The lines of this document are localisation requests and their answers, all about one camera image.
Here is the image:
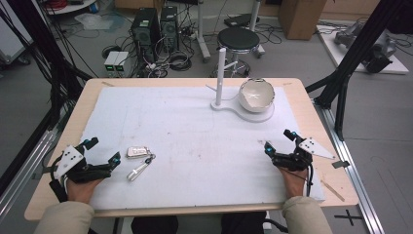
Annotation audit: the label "white desk leg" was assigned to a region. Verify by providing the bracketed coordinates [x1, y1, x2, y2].
[195, 0, 212, 63]
[248, 0, 266, 59]

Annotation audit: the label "black computer tower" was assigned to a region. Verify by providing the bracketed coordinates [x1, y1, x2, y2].
[131, 7, 162, 61]
[159, 5, 180, 54]

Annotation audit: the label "white power supply box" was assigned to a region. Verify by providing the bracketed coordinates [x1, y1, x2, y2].
[114, 51, 131, 78]
[103, 51, 121, 78]

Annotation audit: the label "clear plastic bag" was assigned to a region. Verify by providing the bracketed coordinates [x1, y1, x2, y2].
[74, 12, 114, 31]

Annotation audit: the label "aluminium rail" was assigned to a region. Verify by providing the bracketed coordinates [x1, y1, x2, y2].
[312, 97, 386, 234]
[0, 129, 60, 222]

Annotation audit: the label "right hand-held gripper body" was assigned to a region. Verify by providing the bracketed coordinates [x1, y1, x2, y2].
[272, 137, 337, 173]

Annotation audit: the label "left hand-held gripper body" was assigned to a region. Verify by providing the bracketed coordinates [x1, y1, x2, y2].
[53, 144, 113, 184]

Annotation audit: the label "grey robot device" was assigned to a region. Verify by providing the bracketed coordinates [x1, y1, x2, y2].
[333, 21, 397, 74]

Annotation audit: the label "black round stool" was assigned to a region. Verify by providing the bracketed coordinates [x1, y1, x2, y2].
[213, 26, 266, 78]

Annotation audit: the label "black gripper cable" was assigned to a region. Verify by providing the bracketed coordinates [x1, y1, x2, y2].
[304, 163, 315, 198]
[48, 155, 70, 203]

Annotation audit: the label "black metal frame strut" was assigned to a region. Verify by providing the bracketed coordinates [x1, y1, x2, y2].
[0, 0, 94, 197]
[305, 0, 413, 141]

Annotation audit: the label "small grey metal bracket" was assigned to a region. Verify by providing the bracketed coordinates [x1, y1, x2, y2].
[331, 160, 351, 170]

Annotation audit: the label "brown cardboard box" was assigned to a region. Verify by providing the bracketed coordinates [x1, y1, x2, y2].
[278, 0, 327, 41]

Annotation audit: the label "white round table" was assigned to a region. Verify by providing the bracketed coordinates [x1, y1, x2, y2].
[44, 0, 98, 17]

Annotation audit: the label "black flat pad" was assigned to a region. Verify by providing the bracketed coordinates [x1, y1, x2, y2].
[223, 13, 261, 29]

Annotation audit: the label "wooden table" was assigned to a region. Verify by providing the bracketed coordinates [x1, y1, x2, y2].
[23, 77, 360, 222]

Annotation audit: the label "coil of black cable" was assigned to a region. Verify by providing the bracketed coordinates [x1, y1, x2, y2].
[168, 51, 193, 72]

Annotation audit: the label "person's left hand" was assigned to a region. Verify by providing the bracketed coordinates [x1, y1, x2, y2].
[66, 176, 105, 205]

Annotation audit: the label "white bowl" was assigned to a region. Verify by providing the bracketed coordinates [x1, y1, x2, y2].
[238, 77, 277, 114]

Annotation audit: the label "person's right hand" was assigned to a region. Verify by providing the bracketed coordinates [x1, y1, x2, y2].
[279, 167, 310, 200]

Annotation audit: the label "white floor board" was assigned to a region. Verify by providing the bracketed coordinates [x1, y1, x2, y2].
[316, 23, 410, 75]

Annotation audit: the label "white stand with post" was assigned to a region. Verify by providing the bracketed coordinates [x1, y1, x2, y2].
[206, 47, 276, 124]

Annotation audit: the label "person's legs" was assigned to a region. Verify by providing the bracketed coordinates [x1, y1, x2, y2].
[131, 211, 268, 234]

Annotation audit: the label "thin wooden stick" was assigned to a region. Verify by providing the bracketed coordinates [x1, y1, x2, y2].
[319, 178, 346, 203]

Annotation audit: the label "silver car key with strap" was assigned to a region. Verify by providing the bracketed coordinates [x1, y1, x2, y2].
[126, 145, 157, 182]

